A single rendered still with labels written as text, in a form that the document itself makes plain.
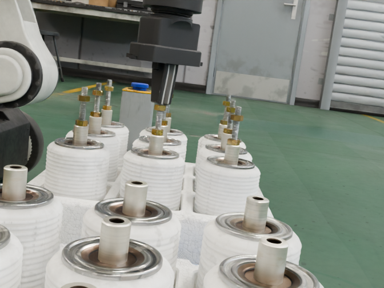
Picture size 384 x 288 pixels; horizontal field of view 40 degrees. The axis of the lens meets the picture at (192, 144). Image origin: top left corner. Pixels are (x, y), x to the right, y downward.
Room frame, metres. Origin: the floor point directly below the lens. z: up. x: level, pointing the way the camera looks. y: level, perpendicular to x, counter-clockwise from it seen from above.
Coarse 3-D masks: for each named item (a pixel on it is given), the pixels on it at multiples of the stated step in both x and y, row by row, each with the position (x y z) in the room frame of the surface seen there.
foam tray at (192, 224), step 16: (192, 176) 0.98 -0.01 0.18; (112, 192) 0.80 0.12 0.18; (192, 192) 0.86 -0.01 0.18; (64, 208) 0.72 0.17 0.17; (80, 208) 0.72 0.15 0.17; (192, 208) 0.77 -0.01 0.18; (64, 224) 0.72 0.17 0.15; (80, 224) 0.72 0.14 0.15; (192, 224) 0.72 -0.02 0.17; (64, 240) 0.72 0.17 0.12; (192, 240) 0.72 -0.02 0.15; (192, 256) 0.72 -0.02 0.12
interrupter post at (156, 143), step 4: (152, 136) 0.79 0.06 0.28; (156, 136) 0.79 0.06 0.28; (160, 136) 0.79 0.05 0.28; (152, 140) 0.79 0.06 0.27; (156, 140) 0.79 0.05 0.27; (160, 140) 0.79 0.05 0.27; (152, 144) 0.79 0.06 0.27; (156, 144) 0.79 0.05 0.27; (160, 144) 0.79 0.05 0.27; (152, 148) 0.79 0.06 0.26; (156, 148) 0.79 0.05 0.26; (160, 148) 0.79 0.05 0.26; (148, 152) 0.79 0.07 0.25; (152, 152) 0.79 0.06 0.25; (156, 152) 0.79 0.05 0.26; (160, 152) 0.79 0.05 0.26
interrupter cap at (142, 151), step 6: (132, 150) 0.78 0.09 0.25; (138, 150) 0.79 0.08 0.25; (144, 150) 0.80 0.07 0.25; (168, 150) 0.82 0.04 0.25; (144, 156) 0.76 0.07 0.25; (150, 156) 0.76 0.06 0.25; (156, 156) 0.76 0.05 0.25; (162, 156) 0.77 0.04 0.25; (168, 156) 0.78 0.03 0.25; (174, 156) 0.78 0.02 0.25
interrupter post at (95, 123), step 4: (92, 120) 0.90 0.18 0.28; (96, 120) 0.90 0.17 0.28; (100, 120) 0.91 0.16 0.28; (92, 124) 0.90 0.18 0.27; (96, 124) 0.90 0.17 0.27; (100, 124) 0.91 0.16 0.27; (92, 128) 0.90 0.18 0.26; (96, 128) 0.90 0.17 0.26; (100, 128) 0.91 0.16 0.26; (88, 132) 0.91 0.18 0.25; (92, 132) 0.90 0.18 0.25; (96, 132) 0.90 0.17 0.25; (100, 132) 0.91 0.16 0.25
